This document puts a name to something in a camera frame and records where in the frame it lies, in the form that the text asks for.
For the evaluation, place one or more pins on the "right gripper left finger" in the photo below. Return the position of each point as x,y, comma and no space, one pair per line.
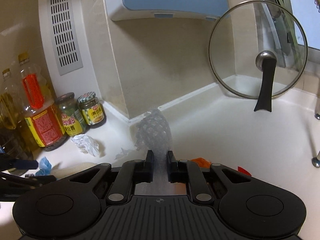
126,177

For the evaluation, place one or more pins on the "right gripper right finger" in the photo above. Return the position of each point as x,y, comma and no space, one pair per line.
188,173

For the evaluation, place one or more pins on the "orange mesh net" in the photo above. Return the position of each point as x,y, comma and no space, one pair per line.
201,162

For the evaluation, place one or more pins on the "blue face mask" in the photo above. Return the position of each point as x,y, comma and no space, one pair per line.
45,167

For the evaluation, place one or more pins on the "white foam fruit net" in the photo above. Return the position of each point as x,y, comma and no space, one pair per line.
153,133

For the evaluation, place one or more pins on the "white tissue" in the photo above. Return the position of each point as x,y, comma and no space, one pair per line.
86,144

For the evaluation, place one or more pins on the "red plastic cup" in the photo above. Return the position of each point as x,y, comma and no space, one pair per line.
243,171

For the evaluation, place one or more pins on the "white paper roll green end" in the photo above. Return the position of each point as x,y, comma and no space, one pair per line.
65,172

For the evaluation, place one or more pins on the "large dark oil bottle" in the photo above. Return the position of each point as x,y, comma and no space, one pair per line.
12,116

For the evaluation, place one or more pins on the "checkered lid sauce jar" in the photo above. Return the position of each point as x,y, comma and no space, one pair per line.
91,109

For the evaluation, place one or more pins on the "soybean paste jar black lid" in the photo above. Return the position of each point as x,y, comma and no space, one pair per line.
72,120

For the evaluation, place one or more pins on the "steel dish rack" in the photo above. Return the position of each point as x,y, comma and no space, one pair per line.
315,154

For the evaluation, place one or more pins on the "glass pot lid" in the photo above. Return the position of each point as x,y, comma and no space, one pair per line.
258,50

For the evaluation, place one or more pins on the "oil bottle red handle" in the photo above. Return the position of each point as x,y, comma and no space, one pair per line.
39,109

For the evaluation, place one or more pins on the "grey wall vent grille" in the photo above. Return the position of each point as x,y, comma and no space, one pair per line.
63,35

